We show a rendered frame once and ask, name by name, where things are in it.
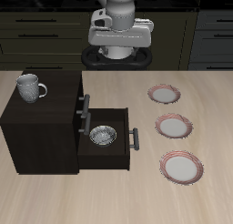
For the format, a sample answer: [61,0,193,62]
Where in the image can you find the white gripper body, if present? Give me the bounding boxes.
[87,18,155,48]

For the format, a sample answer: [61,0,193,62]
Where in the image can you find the dark wooden drawer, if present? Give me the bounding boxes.
[76,107,141,171]

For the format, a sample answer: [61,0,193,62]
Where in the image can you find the dark kitchen cupboard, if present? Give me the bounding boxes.
[0,8,198,72]

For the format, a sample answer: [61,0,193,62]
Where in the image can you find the black kitchen countertop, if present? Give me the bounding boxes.
[0,0,233,13]

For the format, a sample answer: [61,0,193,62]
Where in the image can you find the grey kitchen cupboard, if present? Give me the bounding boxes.
[187,7,233,72]

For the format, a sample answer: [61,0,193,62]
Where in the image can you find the red rimmed white plate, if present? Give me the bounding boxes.
[147,83,182,105]
[154,113,194,140]
[158,149,205,187]

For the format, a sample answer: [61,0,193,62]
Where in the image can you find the dark wooden cabinet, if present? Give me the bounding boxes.
[0,70,92,176]

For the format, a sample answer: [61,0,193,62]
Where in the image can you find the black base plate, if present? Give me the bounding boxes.
[80,45,153,68]

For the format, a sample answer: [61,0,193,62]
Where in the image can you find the grey patterned bowl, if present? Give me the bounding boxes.
[88,125,118,148]

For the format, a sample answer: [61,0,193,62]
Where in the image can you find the grey white mug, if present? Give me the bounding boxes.
[15,73,49,105]

